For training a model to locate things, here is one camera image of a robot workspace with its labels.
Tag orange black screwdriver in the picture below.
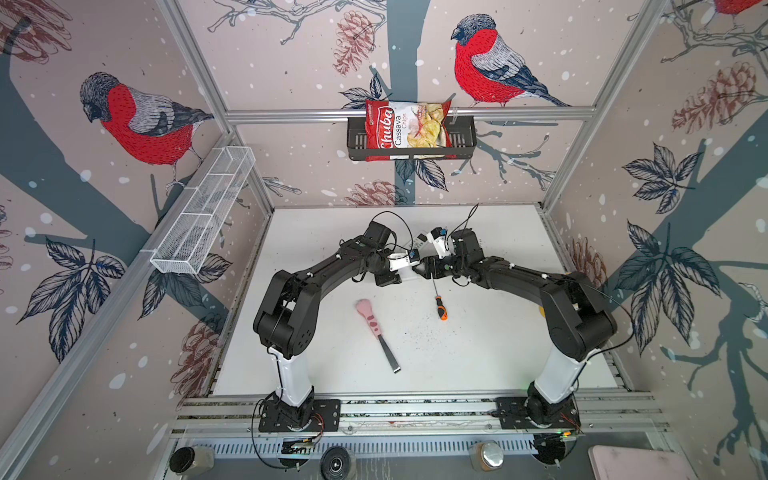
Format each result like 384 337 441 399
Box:
431 278 448 321

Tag white remote grey buttons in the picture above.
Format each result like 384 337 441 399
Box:
397 265 420 282

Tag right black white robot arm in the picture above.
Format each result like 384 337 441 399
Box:
415 227 618 426

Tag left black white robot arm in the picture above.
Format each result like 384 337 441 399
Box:
253 221 397 408

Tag red cassava chips bag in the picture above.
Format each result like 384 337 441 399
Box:
365 100 453 150

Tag silver round cap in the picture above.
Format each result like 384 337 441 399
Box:
469 441 504 472

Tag black round speaker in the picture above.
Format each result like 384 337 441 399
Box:
320 446 357 480

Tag pink pad corner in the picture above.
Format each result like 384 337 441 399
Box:
588 445 697 480

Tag black grey cylinder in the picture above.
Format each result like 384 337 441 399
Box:
168 446 215 476

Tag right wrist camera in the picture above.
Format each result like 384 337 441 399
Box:
417 227 451 259

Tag pink handled scraper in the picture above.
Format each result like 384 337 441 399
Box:
355 299 401 374

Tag black wall basket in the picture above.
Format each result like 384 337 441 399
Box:
347 116 477 161

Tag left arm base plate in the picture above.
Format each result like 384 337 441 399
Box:
255 396 341 433

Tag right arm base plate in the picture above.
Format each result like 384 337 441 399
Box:
492 395 581 430

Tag white wire mesh shelf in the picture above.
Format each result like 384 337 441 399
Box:
150 146 255 275

